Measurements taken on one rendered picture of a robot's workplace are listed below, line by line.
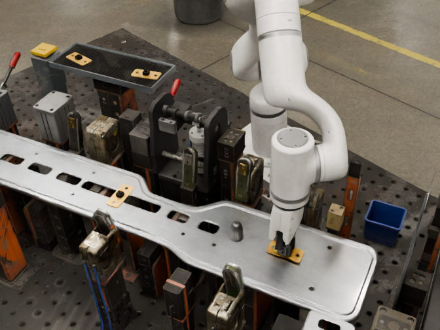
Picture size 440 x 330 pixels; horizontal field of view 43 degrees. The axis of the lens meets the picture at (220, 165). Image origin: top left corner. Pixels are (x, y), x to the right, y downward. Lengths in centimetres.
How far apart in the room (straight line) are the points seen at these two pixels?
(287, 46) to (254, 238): 49
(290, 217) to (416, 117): 246
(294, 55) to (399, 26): 347
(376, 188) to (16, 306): 120
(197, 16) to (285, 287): 339
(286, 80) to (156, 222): 52
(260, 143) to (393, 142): 160
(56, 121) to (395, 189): 112
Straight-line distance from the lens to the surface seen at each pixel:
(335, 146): 113
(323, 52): 414
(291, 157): 107
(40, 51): 188
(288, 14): 115
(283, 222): 119
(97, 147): 163
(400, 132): 343
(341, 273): 132
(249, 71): 165
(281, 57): 113
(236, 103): 233
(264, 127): 180
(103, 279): 140
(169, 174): 160
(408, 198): 197
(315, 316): 124
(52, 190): 157
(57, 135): 171
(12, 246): 171
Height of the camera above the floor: 202
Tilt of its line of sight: 41 degrees down
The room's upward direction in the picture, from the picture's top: 2 degrees counter-clockwise
